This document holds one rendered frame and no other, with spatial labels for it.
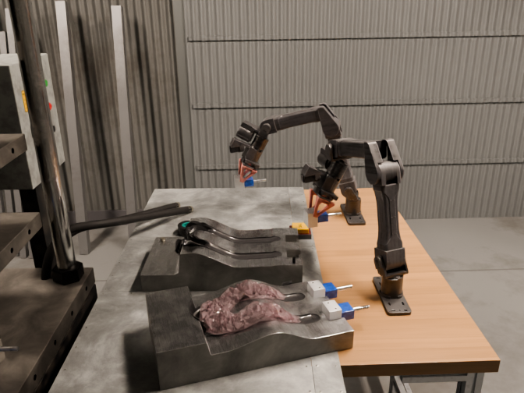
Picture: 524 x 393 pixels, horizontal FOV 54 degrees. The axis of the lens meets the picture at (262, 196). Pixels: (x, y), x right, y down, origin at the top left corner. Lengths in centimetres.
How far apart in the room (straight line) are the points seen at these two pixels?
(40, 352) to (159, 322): 36
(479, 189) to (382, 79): 116
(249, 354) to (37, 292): 79
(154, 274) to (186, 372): 44
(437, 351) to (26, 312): 118
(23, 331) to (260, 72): 248
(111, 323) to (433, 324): 91
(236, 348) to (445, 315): 63
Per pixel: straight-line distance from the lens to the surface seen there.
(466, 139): 404
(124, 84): 347
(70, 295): 176
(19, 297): 181
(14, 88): 177
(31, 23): 160
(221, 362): 130
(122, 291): 169
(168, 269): 165
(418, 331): 152
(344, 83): 368
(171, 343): 126
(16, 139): 161
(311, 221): 177
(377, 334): 148
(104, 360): 143
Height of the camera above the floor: 168
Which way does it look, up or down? 22 degrees down
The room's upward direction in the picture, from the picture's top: 1 degrees counter-clockwise
